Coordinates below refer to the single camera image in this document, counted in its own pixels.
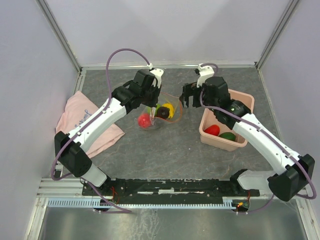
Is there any yellow lemon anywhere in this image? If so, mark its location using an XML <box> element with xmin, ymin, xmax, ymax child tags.
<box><xmin>162</xmin><ymin>103</ymin><xmax>175</xmax><ymax>119</ymax></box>

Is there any pink plastic bin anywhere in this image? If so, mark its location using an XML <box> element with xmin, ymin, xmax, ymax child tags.
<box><xmin>199</xmin><ymin>89</ymin><xmax>255</xmax><ymax>152</ymax></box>

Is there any clear zip top bag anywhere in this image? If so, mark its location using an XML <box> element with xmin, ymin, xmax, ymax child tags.
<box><xmin>136</xmin><ymin>92</ymin><xmax>183</xmax><ymax>130</ymax></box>

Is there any dark purple plum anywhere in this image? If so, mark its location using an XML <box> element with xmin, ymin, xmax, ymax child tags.
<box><xmin>156</xmin><ymin>106</ymin><xmax>169</xmax><ymax>119</ymax></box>

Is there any red apple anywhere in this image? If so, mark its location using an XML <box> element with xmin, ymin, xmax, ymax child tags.
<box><xmin>137</xmin><ymin>113</ymin><xmax>152</xmax><ymax>129</ymax></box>

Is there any small red fruit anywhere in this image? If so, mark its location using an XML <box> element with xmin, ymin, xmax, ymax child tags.
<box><xmin>204</xmin><ymin>124</ymin><xmax>221</xmax><ymax>136</ymax></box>

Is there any green apple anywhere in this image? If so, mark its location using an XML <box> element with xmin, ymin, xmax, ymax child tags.
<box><xmin>146</xmin><ymin>105</ymin><xmax>161</xmax><ymax>116</ymax></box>

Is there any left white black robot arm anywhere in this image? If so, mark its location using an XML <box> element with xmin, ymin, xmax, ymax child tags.
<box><xmin>54</xmin><ymin>68</ymin><xmax>164</xmax><ymax>195</ymax></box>

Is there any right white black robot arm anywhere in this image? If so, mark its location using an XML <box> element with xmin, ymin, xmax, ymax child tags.
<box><xmin>180</xmin><ymin>76</ymin><xmax>317</xmax><ymax>202</ymax></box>

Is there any dark green fruit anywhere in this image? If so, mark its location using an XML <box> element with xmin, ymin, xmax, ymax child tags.
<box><xmin>219</xmin><ymin>132</ymin><xmax>237</xmax><ymax>142</ymax></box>

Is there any pink folded cloth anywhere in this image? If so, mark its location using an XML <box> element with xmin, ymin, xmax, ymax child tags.
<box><xmin>56</xmin><ymin>91</ymin><xmax>125</xmax><ymax>158</ymax></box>

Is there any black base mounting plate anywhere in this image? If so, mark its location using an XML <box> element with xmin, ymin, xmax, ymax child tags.
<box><xmin>82</xmin><ymin>178</ymin><xmax>260</xmax><ymax>205</ymax></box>

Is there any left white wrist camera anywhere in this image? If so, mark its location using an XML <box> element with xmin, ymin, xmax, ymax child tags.
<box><xmin>147</xmin><ymin>63</ymin><xmax>164</xmax><ymax>89</ymax></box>

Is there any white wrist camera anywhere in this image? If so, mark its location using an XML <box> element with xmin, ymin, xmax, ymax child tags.
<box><xmin>147</xmin><ymin>63</ymin><xmax>164</xmax><ymax>89</ymax></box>
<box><xmin>194</xmin><ymin>63</ymin><xmax>219</xmax><ymax>88</ymax></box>

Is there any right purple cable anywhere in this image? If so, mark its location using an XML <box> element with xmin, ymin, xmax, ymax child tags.
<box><xmin>197</xmin><ymin>62</ymin><xmax>317</xmax><ymax>215</ymax></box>

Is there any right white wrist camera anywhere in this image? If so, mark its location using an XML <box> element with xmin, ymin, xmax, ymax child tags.
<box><xmin>194</xmin><ymin>63</ymin><xmax>219</xmax><ymax>88</ymax></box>

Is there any aluminium frame rail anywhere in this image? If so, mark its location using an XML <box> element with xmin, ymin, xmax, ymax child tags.
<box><xmin>82</xmin><ymin>64</ymin><xmax>256</xmax><ymax>71</ymax></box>

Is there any light blue cable duct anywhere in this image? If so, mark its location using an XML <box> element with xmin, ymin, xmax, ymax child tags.
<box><xmin>46</xmin><ymin>197</ymin><xmax>237</xmax><ymax>209</ymax></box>

